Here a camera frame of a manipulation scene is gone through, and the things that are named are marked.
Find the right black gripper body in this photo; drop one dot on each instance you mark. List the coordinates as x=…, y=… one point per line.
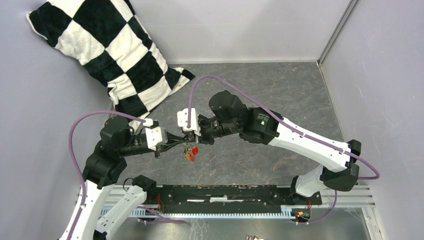
x=211, y=128

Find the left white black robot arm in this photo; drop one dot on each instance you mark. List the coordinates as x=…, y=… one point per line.
x=122, y=135

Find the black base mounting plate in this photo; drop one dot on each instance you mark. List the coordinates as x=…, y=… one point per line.
x=227, y=199

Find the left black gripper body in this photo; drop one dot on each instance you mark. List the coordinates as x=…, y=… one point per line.
x=137, y=145

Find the black white checkered pillow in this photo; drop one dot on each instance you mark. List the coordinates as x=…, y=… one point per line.
x=109, y=41

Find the red key tag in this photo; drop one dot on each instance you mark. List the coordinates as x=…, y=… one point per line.
x=192, y=154

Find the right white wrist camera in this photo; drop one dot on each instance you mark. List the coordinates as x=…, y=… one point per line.
x=187, y=121

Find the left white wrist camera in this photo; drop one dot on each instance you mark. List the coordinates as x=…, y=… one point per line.
x=156, y=136

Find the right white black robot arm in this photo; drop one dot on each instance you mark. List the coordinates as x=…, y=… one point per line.
x=337, y=169

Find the slotted white cable duct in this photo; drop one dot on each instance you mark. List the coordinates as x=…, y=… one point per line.
x=285, y=213

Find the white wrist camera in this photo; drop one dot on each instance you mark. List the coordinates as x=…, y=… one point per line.
x=156, y=136
x=187, y=121

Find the corner aluminium post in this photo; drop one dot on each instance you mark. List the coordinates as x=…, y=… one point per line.
x=352, y=4

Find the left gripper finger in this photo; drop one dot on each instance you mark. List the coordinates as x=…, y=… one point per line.
x=174, y=138
x=170, y=145

